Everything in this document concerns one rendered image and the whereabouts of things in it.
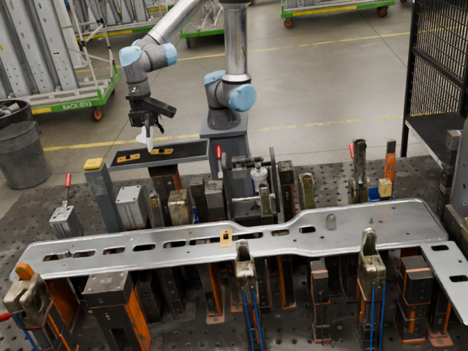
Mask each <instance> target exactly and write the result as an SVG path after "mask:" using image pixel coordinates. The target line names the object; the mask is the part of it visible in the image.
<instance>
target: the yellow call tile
mask: <svg viewBox="0 0 468 351"><path fill-rule="evenodd" d="M102 161H103V159H102V158H97V159H88V160H87V162H86V163H85V165H84V170H86V169H96V168H99V167H100V165H101V163H102Z"/></svg>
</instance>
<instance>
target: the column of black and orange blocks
mask: <svg viewBox="0 0 468 351"><path fill-rule="evenodd" d="M460 134H461V132H460V131H459V130H449V131H447V135H446V148H445V153H444V161H445V162H442V165H441V167H442V168H443V169H442V178H441V182H440V186H439V188H440V189H441V190H439V195H438V200H437V209H436V214H437V215H436V217H437V218H438V220H439V221H440V223H441V224H442V226H443V227H444V221H443V218H444V209H445V205H450V204H451V200H450V197H451V190H452V184H453V176H454V172H455V164H456V159H457V154H458V146H459V142H460ZM440 247H441V245H439V246H432V247H431V248H432V250H433V251H440Z"/></svg>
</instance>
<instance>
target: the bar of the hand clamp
mask: <svg viewBox="0 0 468 351"><path fill-rule="evenodd" d="M366 148H367V145H366V140H365V138H364V137H363V138H357V139H353V153H354V180H355V183H356V188H355V189H358V176H362V178H363V181H364V183H363V187H364V188H366Z"/></svg>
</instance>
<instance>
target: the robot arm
mask: <svg viewBox="0 0 468 351"><path fill-rule="evenodd" d="M212 1H213V0H179V2H177V4H176V5H175V6H174V7H172V9H170V11H169V12H168V13H167V14H166V15H165V16H164V17H163V18H162V19H161V20H160V21H159V22H158V23H157V24H156V25H155V26H154V27H153V28H152V29H151V30H150V31H149V32H148V33H147V35H146V36H145V37H144V38H143V39H140V40H136V41H134V42H133V44H132V46H131V47H126V48H123V49H121V50H120V51H119V57H120V64H121V66H122V68H123V73H124V75H125V80H126V83H127V87H128V91H129V93H128V95H126V96H125V97H126V100H129V102H130V106H131V109H130V112H129V113H128V116H129V119H130V123H131V126H132V127H142V130H141V134H140V135H138V136H137V137H136V141H138V142H140V143H145V144H147V147H148V152H151V150H152V149H153V129H152V127H151V126H154V127H158V128H159V129H160V131H161V133H162V134H163V133H164V124H163V122H162V117H161V115H160V114H162V115H164V116H167V117H169V118H173V117H174V116H175V114H176V111H177V109H176V108H175V107H172V106H171V105H168V104H166V103H163V102H161V101H159V100H156V99H154V98H152V97H150V96H151V92H150V84H149V81H148V75H147V73H148V72H152V71H155V70H159V69H162V68H165V67H169V66H170V65H173V64H176V62H177V60H178V55H177V52H176V49H175V47H174V46H173V45H172V44H171V43H169V42H170V41H171V39H172V38H173V37H174V36H175V35H176V34H177V33H178V32H179V31H180V30H181V29H182V28H183V27H184V26H185V25H186V24H187V23H188V21H189V20H190V19H191V18H193V16H195V14H197V12H198V11H199V10H200V9H202V7H204V5H205V4H206V3H211V2H212ZM219 3H220V4H221V5H222V7H223V8H224V38H225V62H226V70H220V71H216V72H211V73H210V74H208V75H206V76H205V77H204V86H205V92H206V96H207V101H208V108H209V110H208V119H207V123H208V127H209V128H210V129H213V130H227V129H231V128H233V127H235V126H237V125H239V124H240V122H241V117H240V113H239V112H244V111H247V110H249V109H250V108H251V107H252V105H254V103H255V101H256V97H257V92H256V89H255V88H254V87H253V86H252V85H251V75H250V74H249V73H248V72H247V6H248V5H249V4H250V3H251V0H219ZM132 111H133V112H132ZM131 119H132V121H131ZM132 123H133V124H132Z"/></svg>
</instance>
